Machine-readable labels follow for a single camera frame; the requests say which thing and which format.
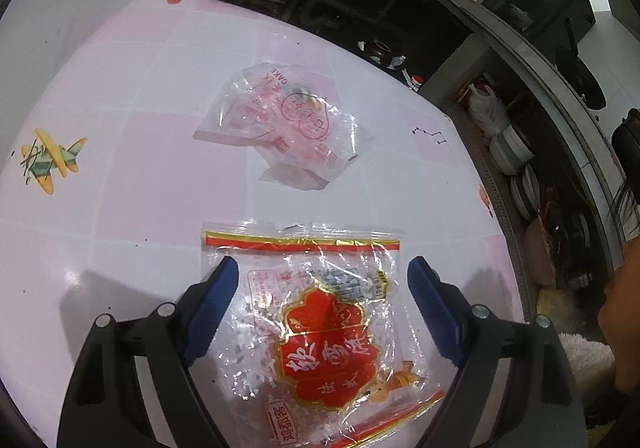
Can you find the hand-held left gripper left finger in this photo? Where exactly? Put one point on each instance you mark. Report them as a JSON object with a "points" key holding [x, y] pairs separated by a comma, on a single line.
{"points": [[212, 313]]}

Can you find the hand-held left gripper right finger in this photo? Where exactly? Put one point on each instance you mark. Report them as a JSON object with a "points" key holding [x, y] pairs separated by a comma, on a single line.
{"points": [[435, 313]]}

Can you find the clear wrapper red flower print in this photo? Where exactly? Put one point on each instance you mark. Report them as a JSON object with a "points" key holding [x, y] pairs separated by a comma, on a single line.
{"points": [[325, 343]]}

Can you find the yellow filled plastic bag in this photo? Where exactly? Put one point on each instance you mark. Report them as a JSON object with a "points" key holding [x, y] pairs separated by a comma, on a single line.
{"points": [[555, 305]]}

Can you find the pink bag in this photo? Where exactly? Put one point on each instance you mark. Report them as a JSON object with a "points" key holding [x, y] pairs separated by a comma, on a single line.
{"points": [[541, 250]]}

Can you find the stack of white plates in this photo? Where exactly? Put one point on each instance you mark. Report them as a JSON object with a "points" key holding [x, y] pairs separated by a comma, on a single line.
{"points": [[527, 190], [510, 151]]}

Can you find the white fuzzy garment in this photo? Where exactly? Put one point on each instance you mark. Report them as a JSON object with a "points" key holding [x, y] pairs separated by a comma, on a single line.
{"points": [[587, 368]]}

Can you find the person's head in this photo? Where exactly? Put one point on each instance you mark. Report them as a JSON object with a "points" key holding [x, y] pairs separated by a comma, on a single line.
{"points": [[622, 308]]}

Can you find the clear wrapper pink print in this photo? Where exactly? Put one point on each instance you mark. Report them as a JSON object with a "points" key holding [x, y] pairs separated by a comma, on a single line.
{"points": [[280, 123]]}

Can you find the white plastic bag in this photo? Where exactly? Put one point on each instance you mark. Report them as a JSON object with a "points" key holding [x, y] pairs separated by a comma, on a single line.
{"points": [[486, 111]]}

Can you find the red capped bottle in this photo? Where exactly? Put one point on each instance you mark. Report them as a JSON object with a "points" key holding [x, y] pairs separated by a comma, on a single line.
{"points": [[414, 81]]}

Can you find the dark jar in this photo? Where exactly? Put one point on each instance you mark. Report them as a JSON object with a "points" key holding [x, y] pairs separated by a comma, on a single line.
{"points": [[381, 51]]}

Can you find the grey kitchen counter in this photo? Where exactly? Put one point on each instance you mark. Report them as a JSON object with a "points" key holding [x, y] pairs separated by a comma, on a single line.
{"points": [[520, 51]]}

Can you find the black wok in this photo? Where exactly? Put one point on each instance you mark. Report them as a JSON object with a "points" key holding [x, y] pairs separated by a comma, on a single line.
{"points": [[582, 73]]}

